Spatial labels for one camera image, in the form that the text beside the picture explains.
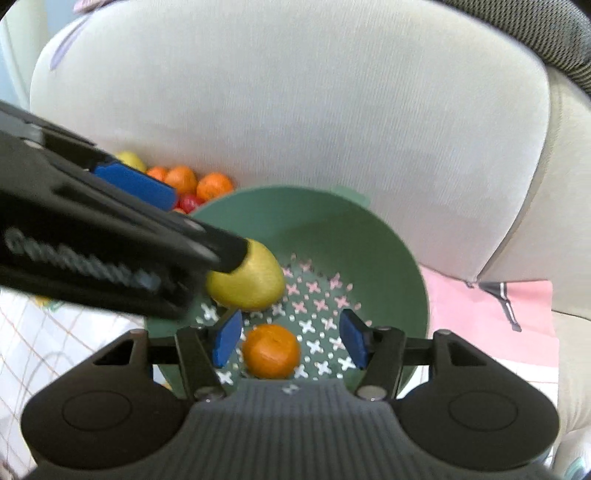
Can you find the red fruit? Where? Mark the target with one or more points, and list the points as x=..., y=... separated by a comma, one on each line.
x=190, y=202

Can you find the white checkered cloth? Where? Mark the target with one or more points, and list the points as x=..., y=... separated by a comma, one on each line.
x=55, y=341

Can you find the beige sofa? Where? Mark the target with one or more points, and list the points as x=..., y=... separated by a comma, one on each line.
x=554, y=207

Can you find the green plastic colander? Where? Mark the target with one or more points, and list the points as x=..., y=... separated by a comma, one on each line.
x=346, y=258

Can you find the black mesh chair back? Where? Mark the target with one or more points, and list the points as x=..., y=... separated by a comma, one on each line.
x=545, y=37

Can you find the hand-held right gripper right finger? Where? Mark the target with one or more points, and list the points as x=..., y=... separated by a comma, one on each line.
x=353, y=339

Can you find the grey woven cushion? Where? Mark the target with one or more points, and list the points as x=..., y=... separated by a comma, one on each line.
x=300, y=92

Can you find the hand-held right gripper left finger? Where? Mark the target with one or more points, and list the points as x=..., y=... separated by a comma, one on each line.
x=228, y=339

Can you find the yellow lemon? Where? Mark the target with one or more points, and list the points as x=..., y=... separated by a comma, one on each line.
x=251, y=286

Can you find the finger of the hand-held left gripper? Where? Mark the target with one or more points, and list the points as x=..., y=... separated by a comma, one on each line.
x=221, y=251
x=134, y=182

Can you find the yellow fruit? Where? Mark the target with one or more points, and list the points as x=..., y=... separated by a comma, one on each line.
x=133, y=160

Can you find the pink printed blanket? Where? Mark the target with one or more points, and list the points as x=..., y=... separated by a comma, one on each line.
x=461, y=304

